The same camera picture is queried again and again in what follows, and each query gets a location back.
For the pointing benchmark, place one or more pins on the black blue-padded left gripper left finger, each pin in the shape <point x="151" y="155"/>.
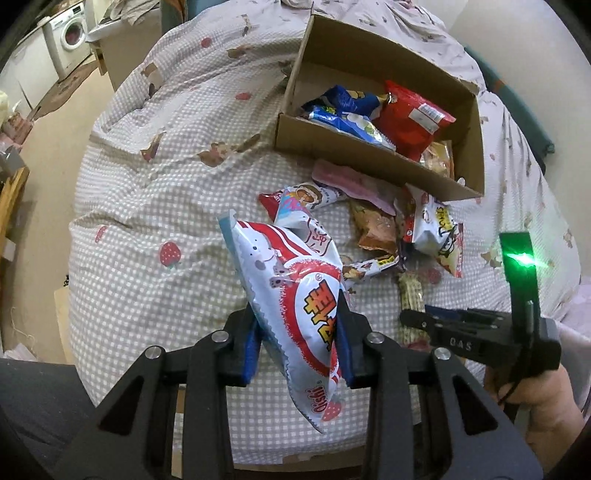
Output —
<point x="130" y="433"/>

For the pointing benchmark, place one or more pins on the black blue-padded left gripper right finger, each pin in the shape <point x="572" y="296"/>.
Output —
<point x="426" y="408"/>

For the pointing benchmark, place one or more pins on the white red Oishi snack bag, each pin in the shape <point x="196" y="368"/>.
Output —
<point x="292" y="276"/>

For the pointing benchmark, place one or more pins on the brown peanut snack bag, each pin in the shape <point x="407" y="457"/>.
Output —
<point x="378" y="230"/>

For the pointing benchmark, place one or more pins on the white yellow cartoon snack bag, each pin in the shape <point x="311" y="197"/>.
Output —
<point x="432" y="230"/>

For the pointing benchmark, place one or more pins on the white brown triangle crisp packet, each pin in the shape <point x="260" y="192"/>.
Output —
<point x="293" y="208"/>

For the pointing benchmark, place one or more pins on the pink snack packet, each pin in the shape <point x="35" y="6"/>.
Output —
<point x="356" y="185"/>

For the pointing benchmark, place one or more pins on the white red rice cake packet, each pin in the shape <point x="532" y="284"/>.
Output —
<point x="369" y="268"/>

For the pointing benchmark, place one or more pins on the person's right hand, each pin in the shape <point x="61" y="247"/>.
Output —
<point x="555" y="419"/>

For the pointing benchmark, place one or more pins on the checkered strawberry bed sheet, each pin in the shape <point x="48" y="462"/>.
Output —
<point x="188" y="136"/>

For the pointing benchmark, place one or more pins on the teal mattress edge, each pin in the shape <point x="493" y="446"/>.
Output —
<point x="539" y="140"/>

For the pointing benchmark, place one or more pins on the blue snack bag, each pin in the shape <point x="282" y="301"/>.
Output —
<point x="351" y="112"/>

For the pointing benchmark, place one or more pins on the brown cardboard box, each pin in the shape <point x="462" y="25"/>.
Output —
<point x="336" y="53"/>

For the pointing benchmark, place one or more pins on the patterned floor rug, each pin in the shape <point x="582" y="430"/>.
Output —
<point x="62" y="91"/>

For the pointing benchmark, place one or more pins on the white washing machine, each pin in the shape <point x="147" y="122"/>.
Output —
<point x="66" y="39"/>

